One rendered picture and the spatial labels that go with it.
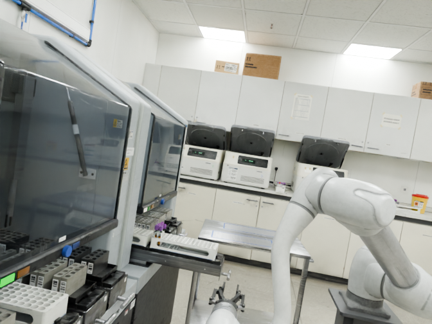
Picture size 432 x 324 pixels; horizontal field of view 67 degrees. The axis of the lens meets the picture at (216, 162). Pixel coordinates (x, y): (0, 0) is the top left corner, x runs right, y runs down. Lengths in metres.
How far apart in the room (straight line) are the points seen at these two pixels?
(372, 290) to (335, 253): 2.37
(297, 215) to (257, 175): 2.65
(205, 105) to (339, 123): 1.61
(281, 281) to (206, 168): 2.79
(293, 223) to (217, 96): 3.13
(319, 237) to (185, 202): 1.56
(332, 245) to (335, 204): 2.90
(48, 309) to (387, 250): 1.02
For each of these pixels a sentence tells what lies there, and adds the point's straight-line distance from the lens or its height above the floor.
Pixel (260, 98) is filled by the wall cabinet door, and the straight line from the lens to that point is 4.09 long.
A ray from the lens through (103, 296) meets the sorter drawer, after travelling 1.15.
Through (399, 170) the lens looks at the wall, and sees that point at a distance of 4.71.
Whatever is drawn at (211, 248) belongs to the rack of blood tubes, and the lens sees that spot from 1.51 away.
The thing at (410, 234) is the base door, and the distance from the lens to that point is 4.17.
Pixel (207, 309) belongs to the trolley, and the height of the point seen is 0.28.
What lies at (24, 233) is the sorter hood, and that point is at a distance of 0.84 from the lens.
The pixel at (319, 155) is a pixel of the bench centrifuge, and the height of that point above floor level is 1.39.
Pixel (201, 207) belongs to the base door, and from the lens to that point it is 3.87.
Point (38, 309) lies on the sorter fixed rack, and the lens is 0.96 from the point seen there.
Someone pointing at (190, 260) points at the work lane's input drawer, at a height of 0.80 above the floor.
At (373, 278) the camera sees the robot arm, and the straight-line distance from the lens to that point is 1.63.
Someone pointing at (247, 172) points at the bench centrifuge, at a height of 1.06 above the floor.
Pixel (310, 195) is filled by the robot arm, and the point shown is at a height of 1.20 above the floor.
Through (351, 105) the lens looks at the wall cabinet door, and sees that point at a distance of 4.21.
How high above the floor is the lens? 1.32
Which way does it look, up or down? 3 degrees down
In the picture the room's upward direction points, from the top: 9 degrees clockwise
